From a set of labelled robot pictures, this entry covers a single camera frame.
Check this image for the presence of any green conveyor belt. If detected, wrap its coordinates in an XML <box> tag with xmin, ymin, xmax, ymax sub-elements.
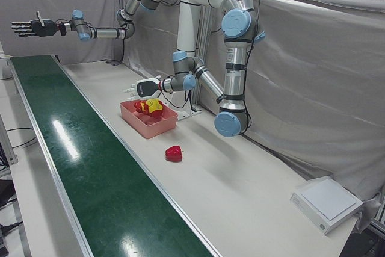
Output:
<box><xmin>7</xmin><ymin>54</ymin><xmax>223</xmax><ymax>257</ymax></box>

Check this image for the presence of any grey backdrop cloth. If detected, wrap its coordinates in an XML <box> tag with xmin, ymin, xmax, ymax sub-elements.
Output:
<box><xmin>120</xmin><ymin>0</ymin><xmax>385</xmax><ymax>234</ymax></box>

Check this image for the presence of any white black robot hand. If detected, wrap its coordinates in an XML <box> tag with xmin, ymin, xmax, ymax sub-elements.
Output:
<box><xmin>11</xmin><ymin>11</ymin><xmax>63</xmax><ymax>39</ymax></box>
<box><xmin>122</xmin><ymin>75</ymin><xmax>165</xmax><ymax>101</ymax></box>

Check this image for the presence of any white conveyor control box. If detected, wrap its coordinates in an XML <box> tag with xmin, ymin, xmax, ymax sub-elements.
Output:
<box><xmin>0</xmin><ymin>53</ymin><xmax>14</xmax><ymax>81</ymax></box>

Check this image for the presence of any red bell pepper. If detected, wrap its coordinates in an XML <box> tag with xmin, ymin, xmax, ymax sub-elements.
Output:
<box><xmin>165</xmin><ymin>146</ymin><xmax>185</xmax><ymax>163</ymax></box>

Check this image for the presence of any pink plastic basket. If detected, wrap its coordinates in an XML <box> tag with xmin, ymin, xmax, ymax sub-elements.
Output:
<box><xmin>119</xmin><ymin>99</ymin><xmax>179</xmax><ymax>140</ymax></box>

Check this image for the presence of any white flat box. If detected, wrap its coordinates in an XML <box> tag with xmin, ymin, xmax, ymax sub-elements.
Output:
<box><xmin>289</xmin><ymin>177</ymin><xmax>364</xmax><ymax>236</ymax></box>

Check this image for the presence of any red yellow plush toy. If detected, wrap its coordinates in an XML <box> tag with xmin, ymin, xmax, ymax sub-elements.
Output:
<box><xmin>134</xmin><ymin>98</ymin><xmax>165</xmax><ymax>119</ymax></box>

